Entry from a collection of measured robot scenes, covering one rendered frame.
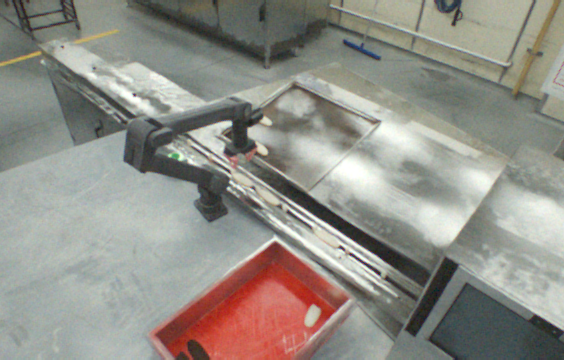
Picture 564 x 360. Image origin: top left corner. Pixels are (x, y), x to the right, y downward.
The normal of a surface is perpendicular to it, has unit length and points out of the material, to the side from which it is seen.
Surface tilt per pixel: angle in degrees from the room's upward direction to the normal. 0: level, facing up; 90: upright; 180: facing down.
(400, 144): 10
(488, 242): 0
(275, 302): 0
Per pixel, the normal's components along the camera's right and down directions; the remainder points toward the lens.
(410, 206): -0.06, -0.65
